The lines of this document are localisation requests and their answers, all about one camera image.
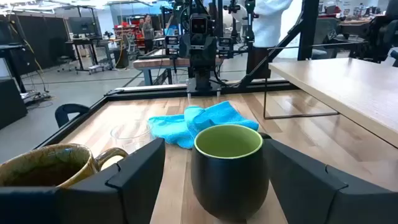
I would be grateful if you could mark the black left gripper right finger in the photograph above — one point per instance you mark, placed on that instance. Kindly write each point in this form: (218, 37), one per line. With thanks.
(326, 199)

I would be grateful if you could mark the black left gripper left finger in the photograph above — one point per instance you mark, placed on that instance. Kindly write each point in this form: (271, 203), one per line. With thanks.
(77, 202)

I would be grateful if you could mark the brown glazed ceramic mug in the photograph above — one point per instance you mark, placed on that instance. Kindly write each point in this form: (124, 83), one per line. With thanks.
(46, 165)

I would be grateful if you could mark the clear glass mug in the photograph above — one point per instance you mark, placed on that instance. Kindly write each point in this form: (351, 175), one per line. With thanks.
(130, 138)

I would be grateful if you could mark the black mug green inside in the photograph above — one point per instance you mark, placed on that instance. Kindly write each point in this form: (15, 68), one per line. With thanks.
(230, 186)

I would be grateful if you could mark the wooden shelf metal legs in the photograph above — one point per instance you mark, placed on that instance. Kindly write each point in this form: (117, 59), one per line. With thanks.
(342, 84)

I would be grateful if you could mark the black box white label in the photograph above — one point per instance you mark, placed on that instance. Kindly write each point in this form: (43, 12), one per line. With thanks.
(171, 46)
(225, 48)

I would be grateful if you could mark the wooden workbench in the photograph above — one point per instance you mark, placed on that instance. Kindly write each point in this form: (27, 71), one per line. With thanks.
(155, 63)

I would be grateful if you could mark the person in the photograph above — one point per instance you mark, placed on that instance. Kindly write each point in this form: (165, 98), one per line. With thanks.
(148, 32)
(267, 25)

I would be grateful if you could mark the black bin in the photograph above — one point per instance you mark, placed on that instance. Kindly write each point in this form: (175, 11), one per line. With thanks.
(121, 57)

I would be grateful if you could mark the red storage rack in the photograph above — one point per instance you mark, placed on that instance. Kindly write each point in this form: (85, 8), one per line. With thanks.
(122, 29)

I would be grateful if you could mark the blue microfibre cloth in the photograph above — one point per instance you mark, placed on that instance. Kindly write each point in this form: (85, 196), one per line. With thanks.
(174, 127)

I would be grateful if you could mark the black chair back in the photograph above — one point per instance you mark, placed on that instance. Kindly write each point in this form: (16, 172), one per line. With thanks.
(66, 110)

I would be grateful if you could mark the black computer monitor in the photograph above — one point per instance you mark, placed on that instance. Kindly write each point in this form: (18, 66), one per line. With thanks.
(82, 26)

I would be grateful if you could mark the black cabinet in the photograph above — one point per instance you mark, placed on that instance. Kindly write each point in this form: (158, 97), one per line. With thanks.
(11, 102)

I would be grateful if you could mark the black partition panel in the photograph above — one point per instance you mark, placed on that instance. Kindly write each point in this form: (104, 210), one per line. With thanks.
(46, 40)

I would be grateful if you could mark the black office chair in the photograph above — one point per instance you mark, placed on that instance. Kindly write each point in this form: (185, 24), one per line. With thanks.
(379, 34)

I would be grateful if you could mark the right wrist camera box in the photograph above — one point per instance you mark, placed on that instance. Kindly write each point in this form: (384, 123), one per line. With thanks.
(199, 25)

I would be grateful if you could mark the black table edge frame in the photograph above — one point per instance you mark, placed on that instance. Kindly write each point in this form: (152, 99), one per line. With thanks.
(140, 94)

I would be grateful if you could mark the black aluminium rig frame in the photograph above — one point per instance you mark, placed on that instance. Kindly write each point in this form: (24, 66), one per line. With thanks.
(308, 31)

